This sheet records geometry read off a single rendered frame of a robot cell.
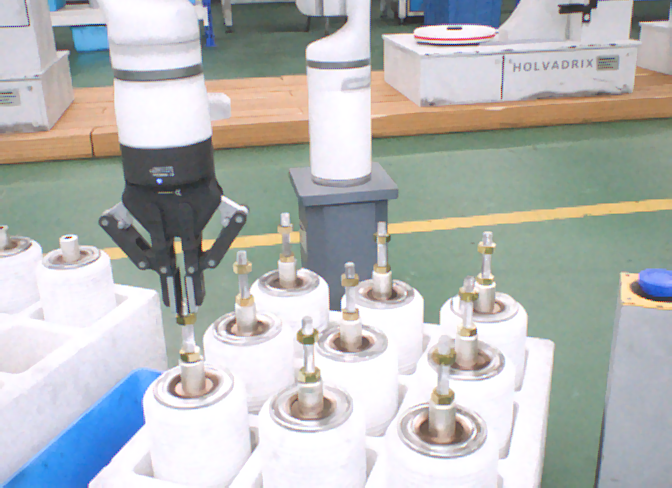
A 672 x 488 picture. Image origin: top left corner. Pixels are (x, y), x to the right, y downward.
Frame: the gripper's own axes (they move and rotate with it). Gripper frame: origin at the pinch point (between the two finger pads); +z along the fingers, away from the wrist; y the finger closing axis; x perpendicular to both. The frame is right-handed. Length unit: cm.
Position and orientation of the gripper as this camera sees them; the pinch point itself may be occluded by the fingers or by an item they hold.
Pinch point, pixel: (183, 290)
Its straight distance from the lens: 68.7
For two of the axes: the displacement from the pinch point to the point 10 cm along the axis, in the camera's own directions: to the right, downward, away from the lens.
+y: 10.0, -0.2, -0.2
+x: 0.1, -3.7, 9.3
